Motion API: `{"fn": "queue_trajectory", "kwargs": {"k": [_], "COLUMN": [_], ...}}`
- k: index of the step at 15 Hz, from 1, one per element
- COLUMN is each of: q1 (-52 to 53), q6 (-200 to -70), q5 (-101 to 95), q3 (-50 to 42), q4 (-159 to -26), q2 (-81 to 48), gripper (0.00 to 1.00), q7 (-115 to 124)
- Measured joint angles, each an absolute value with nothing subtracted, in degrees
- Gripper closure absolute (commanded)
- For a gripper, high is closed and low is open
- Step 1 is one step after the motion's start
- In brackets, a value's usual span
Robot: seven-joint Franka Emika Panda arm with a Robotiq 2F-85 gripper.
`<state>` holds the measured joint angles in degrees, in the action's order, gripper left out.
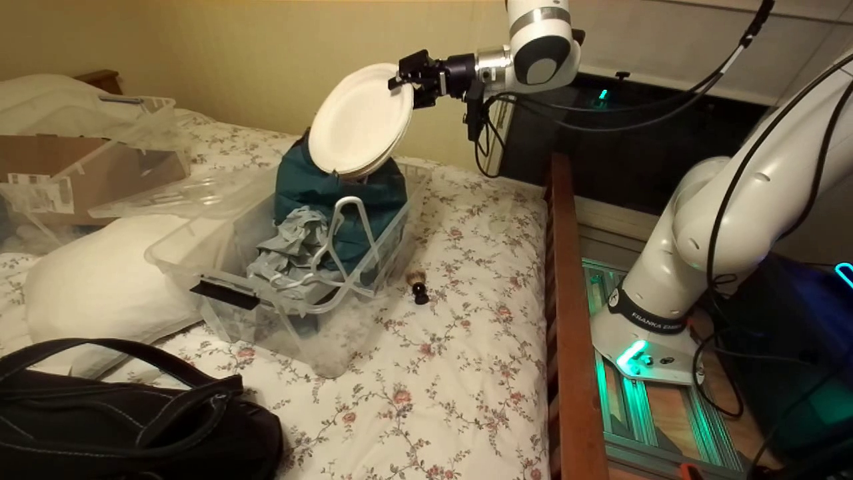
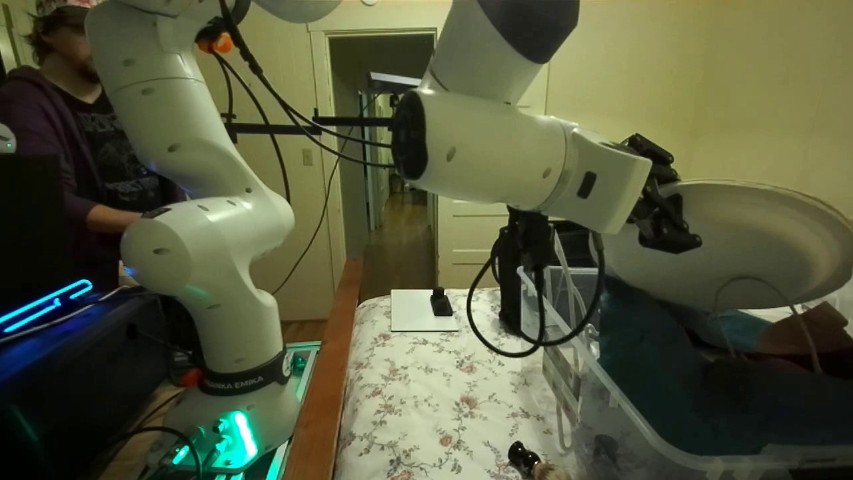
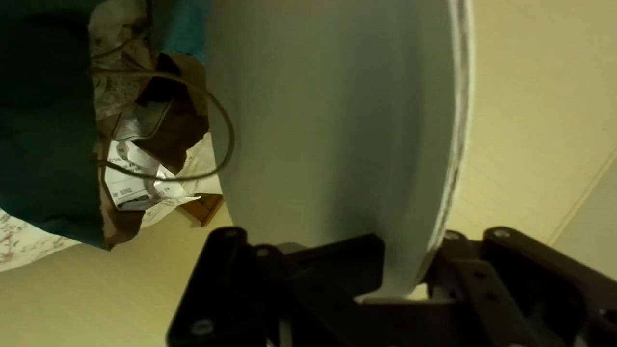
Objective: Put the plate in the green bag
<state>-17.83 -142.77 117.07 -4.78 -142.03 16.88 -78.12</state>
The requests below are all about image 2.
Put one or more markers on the white round plate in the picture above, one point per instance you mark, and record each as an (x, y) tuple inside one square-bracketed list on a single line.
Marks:
[(764, 241)]

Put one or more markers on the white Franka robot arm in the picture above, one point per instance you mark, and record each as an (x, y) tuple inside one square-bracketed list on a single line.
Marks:
[(178, 134)]

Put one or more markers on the brown wooden bed rail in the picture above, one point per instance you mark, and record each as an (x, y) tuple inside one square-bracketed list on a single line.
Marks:
[(323, 402)]

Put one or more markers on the dark green fabric bag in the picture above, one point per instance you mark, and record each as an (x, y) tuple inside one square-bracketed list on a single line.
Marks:
[(676, 355)]

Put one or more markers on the person in dark hoodie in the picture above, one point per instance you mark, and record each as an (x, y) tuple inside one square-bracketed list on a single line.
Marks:
[(54, 134)]

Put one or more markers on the brown crumpled paper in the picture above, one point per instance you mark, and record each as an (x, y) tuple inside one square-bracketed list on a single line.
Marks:
[(809, 335)]

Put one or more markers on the black horizontal mount rod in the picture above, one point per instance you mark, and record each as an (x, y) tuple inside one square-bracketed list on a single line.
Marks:
[(267, 127)]

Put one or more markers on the small black flat device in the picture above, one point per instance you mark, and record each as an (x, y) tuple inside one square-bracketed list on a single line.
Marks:
[(442, 305)]

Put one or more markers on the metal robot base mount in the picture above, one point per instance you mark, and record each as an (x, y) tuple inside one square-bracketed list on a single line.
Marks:
[(230, 437)]

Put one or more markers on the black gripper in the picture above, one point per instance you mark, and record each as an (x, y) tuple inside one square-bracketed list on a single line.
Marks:
[(658, 165)]

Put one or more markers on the white flat paper sheet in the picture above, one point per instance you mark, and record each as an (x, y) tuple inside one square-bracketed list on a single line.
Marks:
[(408, 315)]

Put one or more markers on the black computer with blue light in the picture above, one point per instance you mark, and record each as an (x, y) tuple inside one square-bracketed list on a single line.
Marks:
[(71, 383)]

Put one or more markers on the white door frame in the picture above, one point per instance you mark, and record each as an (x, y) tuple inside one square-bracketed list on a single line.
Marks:
[(322, 177)]

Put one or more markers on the clear plastic storage bin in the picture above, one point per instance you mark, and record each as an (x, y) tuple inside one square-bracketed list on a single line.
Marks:
[(623, 417)]

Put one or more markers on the floral print bedsheet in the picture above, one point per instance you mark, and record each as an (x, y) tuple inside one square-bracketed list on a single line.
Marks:
[(428, 402)]

